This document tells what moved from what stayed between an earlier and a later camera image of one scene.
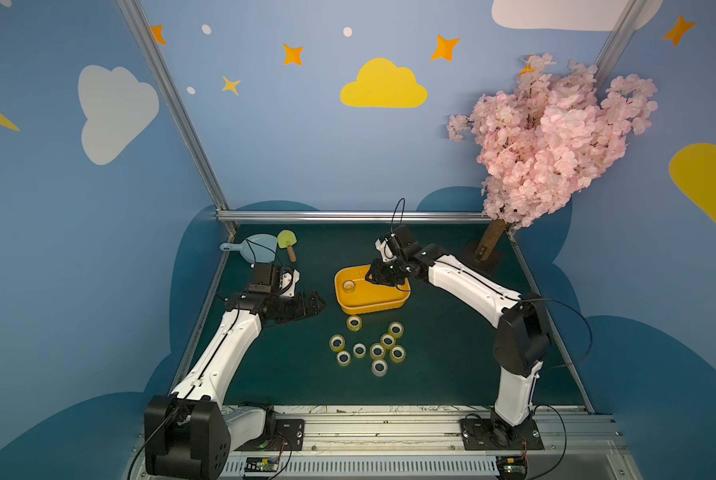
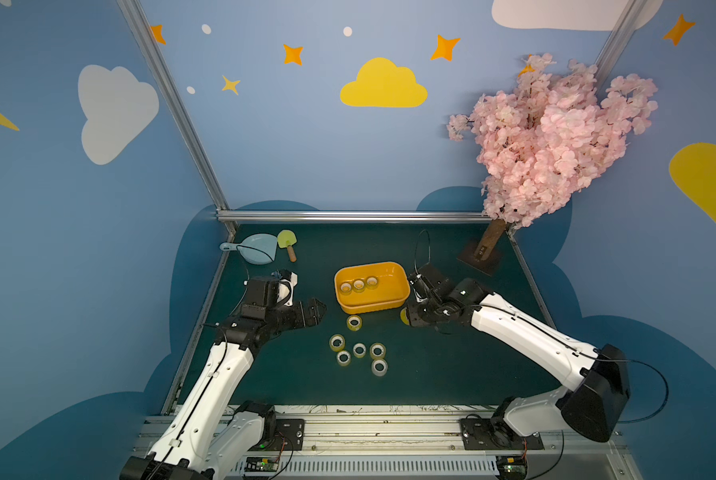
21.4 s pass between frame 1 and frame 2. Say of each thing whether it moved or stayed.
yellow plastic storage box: stayed
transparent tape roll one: stayed
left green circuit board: stayed
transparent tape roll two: moved
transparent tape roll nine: stayed
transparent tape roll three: moved
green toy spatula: stayed
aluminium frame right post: stayed
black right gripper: moved
